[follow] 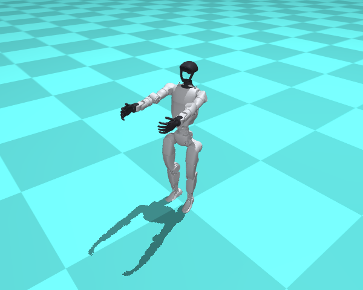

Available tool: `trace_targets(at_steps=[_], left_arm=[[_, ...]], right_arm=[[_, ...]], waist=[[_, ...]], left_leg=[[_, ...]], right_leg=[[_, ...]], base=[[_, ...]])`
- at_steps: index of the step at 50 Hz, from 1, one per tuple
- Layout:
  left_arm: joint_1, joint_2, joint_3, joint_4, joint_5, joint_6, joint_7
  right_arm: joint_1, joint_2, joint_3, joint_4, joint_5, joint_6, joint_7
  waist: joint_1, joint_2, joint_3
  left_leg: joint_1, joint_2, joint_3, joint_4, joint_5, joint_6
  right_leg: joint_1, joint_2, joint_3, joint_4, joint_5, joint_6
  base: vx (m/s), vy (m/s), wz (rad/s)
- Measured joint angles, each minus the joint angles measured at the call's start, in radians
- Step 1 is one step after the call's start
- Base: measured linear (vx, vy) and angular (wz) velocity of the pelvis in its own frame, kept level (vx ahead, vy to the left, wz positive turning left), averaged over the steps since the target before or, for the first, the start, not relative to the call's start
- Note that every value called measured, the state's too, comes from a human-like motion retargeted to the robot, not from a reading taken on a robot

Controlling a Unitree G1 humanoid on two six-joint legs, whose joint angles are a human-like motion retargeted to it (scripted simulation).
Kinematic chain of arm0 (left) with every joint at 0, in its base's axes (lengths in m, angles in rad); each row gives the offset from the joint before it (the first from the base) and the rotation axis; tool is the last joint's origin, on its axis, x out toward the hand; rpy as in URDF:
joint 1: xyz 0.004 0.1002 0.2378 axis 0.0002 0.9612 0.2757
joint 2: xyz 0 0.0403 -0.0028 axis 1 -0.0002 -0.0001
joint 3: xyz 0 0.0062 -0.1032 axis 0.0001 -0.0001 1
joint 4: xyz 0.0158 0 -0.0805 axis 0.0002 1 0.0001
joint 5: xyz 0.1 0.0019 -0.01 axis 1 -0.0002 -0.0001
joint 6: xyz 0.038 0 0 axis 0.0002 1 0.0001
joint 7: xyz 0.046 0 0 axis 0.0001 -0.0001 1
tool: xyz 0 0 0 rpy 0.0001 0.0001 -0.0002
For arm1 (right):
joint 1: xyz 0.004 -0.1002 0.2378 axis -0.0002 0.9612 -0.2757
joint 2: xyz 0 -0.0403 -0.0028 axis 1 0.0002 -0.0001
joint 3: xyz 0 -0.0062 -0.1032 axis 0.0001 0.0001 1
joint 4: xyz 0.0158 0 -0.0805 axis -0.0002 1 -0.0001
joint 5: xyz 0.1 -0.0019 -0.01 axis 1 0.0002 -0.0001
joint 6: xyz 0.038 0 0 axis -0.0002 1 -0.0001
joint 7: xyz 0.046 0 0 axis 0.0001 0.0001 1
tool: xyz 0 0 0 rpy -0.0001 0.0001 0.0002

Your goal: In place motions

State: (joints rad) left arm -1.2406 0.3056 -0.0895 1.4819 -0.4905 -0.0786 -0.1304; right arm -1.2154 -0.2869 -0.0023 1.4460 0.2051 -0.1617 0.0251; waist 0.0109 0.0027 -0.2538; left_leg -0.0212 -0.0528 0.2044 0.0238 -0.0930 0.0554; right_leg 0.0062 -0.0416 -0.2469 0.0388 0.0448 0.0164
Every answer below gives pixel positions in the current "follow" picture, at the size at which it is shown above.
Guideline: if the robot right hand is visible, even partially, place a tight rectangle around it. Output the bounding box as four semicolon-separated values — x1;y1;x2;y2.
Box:
120;103;139;121

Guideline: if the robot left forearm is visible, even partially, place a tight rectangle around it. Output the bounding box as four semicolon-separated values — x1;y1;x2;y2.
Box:
179;103;197;125

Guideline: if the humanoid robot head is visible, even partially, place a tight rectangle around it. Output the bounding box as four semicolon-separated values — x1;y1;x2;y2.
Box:
180;61;198;89

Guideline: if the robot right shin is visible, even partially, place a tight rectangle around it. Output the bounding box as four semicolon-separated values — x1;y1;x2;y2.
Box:
167;169;180;194

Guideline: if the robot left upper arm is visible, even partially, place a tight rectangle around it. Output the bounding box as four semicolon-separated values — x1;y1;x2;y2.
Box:
185;91;208;110

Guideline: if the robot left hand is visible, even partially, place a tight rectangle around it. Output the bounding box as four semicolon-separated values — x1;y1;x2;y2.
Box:
158;115;183;134

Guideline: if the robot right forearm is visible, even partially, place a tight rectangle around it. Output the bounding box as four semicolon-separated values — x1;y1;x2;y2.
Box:
136;95;152;112

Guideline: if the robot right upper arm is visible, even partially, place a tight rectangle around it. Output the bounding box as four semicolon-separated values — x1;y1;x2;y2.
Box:
149;83;175;104

